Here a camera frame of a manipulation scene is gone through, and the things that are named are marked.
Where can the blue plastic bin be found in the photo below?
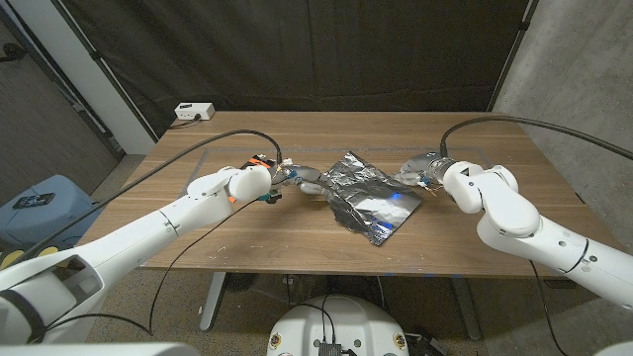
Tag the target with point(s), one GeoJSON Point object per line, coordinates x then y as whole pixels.
{"type": "Point", "coordinates": [44, 222]}

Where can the white power strip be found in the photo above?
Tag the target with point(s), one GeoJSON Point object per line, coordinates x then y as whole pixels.
{"type": "Point", "coordinates": [194, 111]}

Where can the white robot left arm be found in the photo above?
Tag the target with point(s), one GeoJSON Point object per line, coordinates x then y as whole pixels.
{"type": "Point", "coordinates": [148, 232]}

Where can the white table leg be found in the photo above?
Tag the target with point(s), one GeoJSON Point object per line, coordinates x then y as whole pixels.
{"type": "Point", "coordinates": [212, 301]}

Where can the yellow black pad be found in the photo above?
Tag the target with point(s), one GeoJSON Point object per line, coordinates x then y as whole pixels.
{"type": "Point", "coordinates": [48, 251]}
{"type": "Point", "coordinates": [7, 258]}

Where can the black curtain backdrop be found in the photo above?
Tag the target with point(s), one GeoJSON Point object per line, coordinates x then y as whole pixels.
{"type": "Point", "coordinates": [297, 49]}

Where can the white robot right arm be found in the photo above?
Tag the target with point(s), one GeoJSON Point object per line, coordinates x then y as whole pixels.
{"type": "Point", "coordinates": [544, 237]}

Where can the white robot torso edge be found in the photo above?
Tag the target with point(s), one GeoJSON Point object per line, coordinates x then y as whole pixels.
{"type": "Point", "coordinates": [99, 350]}

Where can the black wall rail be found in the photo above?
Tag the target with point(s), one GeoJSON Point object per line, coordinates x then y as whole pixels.
{"type": "Point", "coordinates": [74, 104]}

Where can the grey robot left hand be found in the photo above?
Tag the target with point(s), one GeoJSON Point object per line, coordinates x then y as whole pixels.
{"type": "Point", "coordinates": [301, 175]}

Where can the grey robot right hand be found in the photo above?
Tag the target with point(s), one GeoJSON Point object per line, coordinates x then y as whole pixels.
{"type": "Point", "coordinates": [425, 170]}

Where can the crinkled aluminum foil sheet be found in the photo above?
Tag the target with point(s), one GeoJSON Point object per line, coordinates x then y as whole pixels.
{"type": "Point", "coordinates": [371, 203]}

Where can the white rounded robot base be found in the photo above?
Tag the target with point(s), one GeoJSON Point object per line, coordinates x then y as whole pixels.
{"type": "Point", "coordinates": [341, 321]}

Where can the grey table leg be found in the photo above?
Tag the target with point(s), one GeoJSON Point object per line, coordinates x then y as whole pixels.
{"type": "Point", "coordinates": [466, 309]}

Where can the black module on robot base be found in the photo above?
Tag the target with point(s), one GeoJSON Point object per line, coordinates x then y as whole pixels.
{"type": "Point", "coordinates": [330, 349]}

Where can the black round fan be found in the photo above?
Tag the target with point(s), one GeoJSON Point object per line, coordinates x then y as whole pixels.
{"type": "Point", "coordinates": [241, 282]}

